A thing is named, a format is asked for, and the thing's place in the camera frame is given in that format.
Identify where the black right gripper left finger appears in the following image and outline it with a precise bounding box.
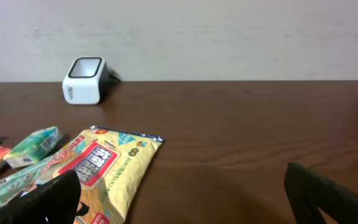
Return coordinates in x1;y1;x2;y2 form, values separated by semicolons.
0;170;81;224

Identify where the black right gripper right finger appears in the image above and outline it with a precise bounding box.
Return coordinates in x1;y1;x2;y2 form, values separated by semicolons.
284;162;358;223

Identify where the teal tissue pack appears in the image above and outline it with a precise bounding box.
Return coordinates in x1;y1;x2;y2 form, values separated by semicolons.
3;126;63;169

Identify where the teal wet wipe packet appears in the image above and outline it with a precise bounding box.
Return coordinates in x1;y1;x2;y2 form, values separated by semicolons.
0;150;70;208

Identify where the yellow snack bag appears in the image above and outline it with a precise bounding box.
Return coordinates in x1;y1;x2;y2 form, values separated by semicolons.
20;124;165;224

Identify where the white barcode scanner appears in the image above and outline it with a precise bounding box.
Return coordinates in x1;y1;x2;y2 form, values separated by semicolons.
62;57;109;105

